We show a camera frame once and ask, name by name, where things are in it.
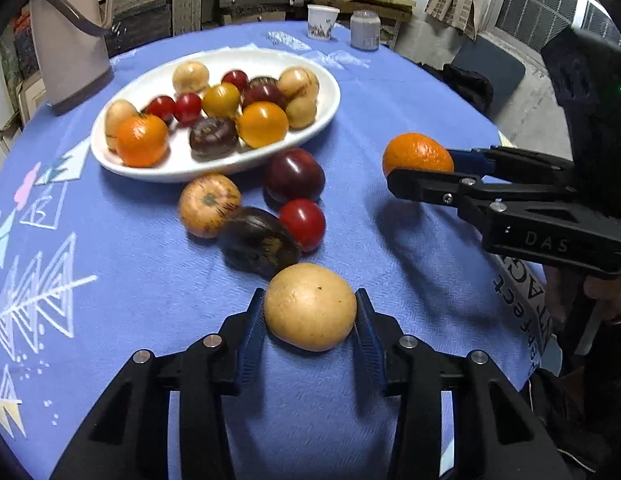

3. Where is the small red tomato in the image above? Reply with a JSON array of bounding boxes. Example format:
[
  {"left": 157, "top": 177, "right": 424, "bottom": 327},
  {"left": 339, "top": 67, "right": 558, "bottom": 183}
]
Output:
[{"left": 173, "top": 92, "right": 203, "bottom": 126}]

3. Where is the black chair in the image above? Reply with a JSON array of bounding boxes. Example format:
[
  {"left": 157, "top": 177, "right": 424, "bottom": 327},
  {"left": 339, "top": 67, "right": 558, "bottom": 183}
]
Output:
[{"left": 423, "top": 37, "right": 526, "bottom": 116}]

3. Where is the person's right hand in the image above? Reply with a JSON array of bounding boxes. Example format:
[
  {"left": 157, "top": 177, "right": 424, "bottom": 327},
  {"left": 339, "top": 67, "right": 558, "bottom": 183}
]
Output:
[{"left": 583, "top": 275, "right": 621, "bottom": 326}]

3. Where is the small orange-yellow tomato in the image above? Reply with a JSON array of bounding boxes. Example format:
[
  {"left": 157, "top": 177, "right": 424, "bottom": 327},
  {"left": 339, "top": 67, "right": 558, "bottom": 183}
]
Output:
[{"left": 201, "top": 82, "right": 242, "bottom": 120}]

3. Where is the beige thermos jug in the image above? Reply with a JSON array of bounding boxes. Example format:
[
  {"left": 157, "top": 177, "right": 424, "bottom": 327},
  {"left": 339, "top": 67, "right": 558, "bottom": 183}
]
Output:
[{"left": 29, "top": 0, "right": 116, "bottom": 117}]

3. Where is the person's dark clothing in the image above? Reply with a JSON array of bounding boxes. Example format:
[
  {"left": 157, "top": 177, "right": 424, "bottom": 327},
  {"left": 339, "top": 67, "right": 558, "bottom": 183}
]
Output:
[{"left": 531, "top": 355, "right": 621, "bottom": 480}]

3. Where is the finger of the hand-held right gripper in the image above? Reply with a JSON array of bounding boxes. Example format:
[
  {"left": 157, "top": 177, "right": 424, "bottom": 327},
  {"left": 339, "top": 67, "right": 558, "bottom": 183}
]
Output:
[
  {"left": 387, "top": 167, "right": 621, "bottom": 279},
  {"left": 447, "top": 146, "right": 574, "bottom": 186}
]

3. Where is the dark red tomato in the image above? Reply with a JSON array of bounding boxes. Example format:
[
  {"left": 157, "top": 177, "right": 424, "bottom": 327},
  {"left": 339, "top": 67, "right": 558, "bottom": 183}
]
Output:
[{"left": 144, "top": 95, "right": 176, "bottom": 125}]

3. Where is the smooth yellow tomato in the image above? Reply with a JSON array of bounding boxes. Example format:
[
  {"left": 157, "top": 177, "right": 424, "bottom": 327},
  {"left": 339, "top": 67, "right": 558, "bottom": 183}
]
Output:
[{"left": 264, "top": 262, "right": 358, "bottom": 352}]

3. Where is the shelf of wooden boards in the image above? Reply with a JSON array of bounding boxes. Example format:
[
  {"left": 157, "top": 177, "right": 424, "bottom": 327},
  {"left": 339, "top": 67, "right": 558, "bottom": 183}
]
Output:
[{"left": 0, "top": 0, "right": 416, "bottom": 61}]

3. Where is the orange mandarin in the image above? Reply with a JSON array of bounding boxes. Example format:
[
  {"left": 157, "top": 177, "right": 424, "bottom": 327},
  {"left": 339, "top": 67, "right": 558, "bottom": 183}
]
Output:
[
  {"left": 115, "top": 112, "right": 170, "bottom": 168},
  {"left": 382, "top": 132, "right": 455, "bottom": 178}
]

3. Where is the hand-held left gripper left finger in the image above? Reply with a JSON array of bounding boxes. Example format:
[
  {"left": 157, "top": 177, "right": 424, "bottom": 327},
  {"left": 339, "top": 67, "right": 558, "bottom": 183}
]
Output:
[{"left": 50, "top": 287, "right": 266, "bottom": 480}]

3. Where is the dark purple smooth tomato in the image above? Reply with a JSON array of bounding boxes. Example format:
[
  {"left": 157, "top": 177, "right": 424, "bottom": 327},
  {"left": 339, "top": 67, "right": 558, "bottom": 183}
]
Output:
[{"left": 263, "top": 147, "right": 326, "bottom": 206}]

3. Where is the white oval plate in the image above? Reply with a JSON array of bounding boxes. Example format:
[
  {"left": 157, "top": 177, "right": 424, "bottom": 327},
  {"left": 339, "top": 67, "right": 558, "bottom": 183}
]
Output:
[{"left": 90, "top": 47, "right": 341, "bottom": 183}]

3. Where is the blue patterned tablecloth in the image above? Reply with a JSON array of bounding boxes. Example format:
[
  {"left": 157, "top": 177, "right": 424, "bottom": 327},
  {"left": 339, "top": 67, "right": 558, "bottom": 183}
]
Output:
[{"left": 0, "top": 20, "right": 564, "bottom": 480}]

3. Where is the yellow red-striped ribbed tomato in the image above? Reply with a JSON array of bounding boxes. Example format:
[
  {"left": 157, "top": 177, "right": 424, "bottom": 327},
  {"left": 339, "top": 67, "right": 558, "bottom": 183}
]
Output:
[{"left": 178, "top": 173, "right": 242, "bottom": 239}]

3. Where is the white paper cup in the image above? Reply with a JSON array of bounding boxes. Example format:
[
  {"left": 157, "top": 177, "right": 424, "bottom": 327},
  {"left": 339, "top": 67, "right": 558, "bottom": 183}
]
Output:
[{"left": 307, "top": 4, "right": 340, "bottom": 41}]

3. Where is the small pale yellow tomato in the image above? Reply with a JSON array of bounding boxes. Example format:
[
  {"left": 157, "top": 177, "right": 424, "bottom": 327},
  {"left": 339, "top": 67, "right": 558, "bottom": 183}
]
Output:
[{"left": 284, "top": 96, "right": 318, "bottom": 130}]

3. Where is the wooden framed panel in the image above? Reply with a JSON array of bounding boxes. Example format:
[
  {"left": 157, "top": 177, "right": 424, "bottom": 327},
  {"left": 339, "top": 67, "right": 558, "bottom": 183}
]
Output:
[{"left": 14, "top": 72, "right": 47, "bottom": 126}]

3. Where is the large dark brown ribbed tomato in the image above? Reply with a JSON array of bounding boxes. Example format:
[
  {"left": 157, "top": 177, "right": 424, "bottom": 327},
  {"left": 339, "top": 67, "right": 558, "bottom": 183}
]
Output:
[{"left": 218, "top": 206, "right": 302, "bottom": 281}]

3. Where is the barred window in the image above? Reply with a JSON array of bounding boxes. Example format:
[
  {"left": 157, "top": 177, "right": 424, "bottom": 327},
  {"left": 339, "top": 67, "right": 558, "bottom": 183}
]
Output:
[{"left": 495, "top": 0, "right": 621, "bottom": 46}]

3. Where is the grey jar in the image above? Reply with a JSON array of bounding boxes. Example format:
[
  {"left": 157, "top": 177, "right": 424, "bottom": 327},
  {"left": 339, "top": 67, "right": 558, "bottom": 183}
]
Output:
[{"left": 349, "top": 9, "right": 381, "bottom": 52}]

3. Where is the large yellow pink-striped tomato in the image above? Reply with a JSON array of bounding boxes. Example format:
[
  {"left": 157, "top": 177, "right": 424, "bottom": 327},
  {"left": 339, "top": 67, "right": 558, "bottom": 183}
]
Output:
[{"left": 277, "top": 66, "right": 320, "bottom": 101}]

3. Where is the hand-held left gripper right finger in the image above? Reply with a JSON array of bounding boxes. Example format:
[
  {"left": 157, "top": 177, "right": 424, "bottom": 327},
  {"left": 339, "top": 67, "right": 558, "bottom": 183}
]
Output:
[{"left": 355, "top": 287, "right": 574, "bottom": 480}]

